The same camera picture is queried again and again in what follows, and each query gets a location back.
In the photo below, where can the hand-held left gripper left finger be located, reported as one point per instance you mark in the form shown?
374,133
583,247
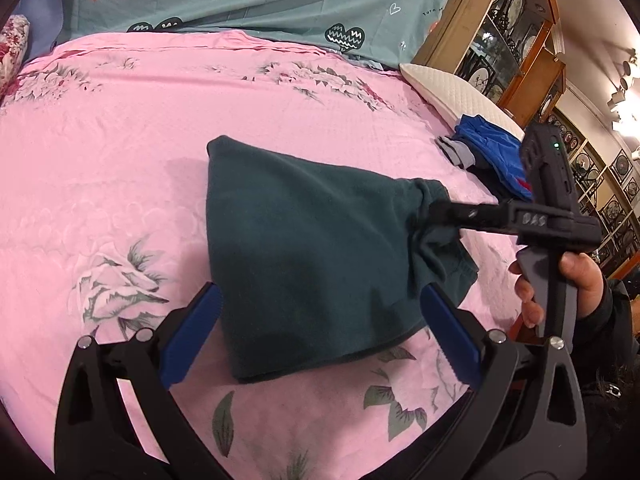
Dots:
192,335

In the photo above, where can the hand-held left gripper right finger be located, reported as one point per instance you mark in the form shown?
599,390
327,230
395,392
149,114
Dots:
450,335

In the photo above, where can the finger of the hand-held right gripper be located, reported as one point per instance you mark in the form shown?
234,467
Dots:
480,216

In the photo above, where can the dark green pants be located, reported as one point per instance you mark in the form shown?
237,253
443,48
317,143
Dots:
310,260

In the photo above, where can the person's right forearm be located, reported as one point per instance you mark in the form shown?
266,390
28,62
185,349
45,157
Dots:
617,330

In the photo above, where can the person's right hand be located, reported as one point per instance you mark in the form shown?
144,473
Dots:
587,280

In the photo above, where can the dark garment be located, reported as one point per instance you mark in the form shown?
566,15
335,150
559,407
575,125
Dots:
487,175

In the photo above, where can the blue jacket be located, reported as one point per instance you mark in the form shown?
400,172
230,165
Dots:
495,145

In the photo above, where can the grey cloth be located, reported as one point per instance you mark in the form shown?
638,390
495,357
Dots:
457,152

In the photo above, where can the ceiling spot lamps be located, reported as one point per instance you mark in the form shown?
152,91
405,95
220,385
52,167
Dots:
625,90

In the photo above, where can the white quilted pillow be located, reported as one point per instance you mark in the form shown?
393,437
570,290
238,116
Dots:
450,95

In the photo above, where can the wooden display cabinet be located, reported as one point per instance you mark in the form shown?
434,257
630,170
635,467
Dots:
500,35

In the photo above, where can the pink floral bedsheet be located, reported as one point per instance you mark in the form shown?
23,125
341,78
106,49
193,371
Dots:
100,175

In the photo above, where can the teal heart print quilt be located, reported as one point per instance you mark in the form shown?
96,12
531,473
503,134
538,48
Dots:
250,0

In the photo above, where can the red floral pillow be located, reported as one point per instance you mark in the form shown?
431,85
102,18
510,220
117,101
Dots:
12,50

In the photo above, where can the wall display shelves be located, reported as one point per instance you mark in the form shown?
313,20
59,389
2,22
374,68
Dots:
600,180

